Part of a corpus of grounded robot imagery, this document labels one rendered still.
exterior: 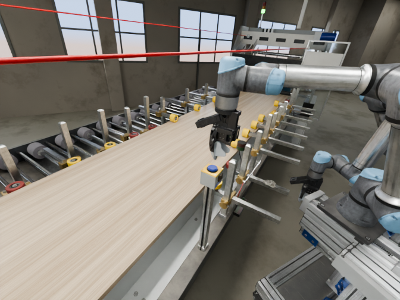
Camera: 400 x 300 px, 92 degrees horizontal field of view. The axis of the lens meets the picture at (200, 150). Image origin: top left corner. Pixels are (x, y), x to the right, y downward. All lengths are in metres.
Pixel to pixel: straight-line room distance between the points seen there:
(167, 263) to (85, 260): 0.43
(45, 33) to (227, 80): 4.66
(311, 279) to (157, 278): 1.16
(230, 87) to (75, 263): 0.86
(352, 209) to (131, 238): 0.96
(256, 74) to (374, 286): 0.86
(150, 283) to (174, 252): 0.19
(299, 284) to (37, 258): 1.57
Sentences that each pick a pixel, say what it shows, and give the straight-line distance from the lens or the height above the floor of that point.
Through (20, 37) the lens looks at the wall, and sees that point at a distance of 5.15.
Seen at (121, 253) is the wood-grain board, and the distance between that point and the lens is 0.95.
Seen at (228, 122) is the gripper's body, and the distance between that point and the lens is 0.66.
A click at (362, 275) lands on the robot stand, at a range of 1.06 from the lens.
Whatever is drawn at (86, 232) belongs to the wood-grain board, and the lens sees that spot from 1.06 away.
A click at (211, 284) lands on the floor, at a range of 1.86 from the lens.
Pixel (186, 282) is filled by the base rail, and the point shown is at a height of 0.70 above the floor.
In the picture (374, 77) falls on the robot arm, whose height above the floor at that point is 1.61.
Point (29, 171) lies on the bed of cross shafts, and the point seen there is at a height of 0.71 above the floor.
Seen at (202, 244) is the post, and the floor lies 0.74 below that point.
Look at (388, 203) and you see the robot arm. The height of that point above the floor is 1.26.
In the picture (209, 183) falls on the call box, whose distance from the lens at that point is 0.79.
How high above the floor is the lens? 1.68
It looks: 30 degrees down
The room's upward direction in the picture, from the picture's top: 5 degrees clockwise
